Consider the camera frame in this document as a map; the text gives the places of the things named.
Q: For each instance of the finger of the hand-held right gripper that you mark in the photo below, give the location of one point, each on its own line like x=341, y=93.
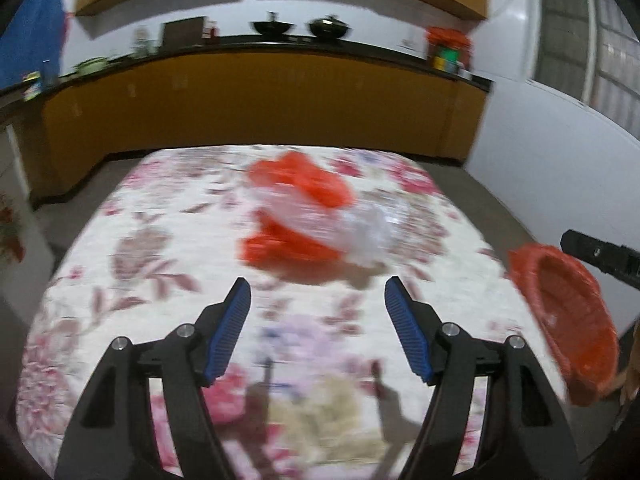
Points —
x=600, y=255

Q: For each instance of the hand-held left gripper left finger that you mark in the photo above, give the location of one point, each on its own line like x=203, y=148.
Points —
x=227, y=330

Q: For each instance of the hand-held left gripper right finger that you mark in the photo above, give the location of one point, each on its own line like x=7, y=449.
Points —
x=407, y=330

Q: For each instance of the red plastic basket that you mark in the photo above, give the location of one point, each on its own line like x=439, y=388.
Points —
x=575, y=310

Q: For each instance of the small red plastic bag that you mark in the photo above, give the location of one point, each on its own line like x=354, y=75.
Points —
x=280, y=250

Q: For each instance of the clear plastic wrap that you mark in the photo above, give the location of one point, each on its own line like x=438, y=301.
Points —
x=350, y=230

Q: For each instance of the large red plastic bag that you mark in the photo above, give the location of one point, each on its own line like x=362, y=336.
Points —
x=305, y=180

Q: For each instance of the person's right hand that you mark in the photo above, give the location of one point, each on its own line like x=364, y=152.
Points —
x=632, y=380

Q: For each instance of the floral printed blanket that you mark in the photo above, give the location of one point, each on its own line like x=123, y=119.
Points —
x=150, y=240

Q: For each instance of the window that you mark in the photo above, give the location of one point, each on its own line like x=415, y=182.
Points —
x=565, y=35

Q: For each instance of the wooden base cabinets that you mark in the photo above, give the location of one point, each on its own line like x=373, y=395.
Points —
x=300, y=100

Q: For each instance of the white floral-print cabinet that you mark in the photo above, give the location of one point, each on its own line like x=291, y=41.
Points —
x=20, y=200

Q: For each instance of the red bag with boxes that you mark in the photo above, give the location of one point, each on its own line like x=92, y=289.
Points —
x=447, y=37

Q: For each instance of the black countertop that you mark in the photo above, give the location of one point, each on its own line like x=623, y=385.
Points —
x=350, y=46

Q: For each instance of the green basin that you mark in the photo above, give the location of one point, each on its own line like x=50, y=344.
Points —
x=91, y=66

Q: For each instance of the small red bottle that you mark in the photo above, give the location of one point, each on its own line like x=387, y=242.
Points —
x=212, y=30

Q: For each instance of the brown cutting board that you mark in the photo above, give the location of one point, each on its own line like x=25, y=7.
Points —
x=184, y=32

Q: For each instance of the clear glass jar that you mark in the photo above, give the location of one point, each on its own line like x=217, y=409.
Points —
x=142, y=40

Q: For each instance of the yellow sponge pack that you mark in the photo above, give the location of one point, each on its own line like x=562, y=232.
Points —
x=32, y=87

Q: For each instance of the black wok with lid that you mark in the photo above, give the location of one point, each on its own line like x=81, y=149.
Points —
x=327, y=29

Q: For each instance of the blue hanging cloth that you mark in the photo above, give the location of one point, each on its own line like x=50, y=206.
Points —
x=30, y=35

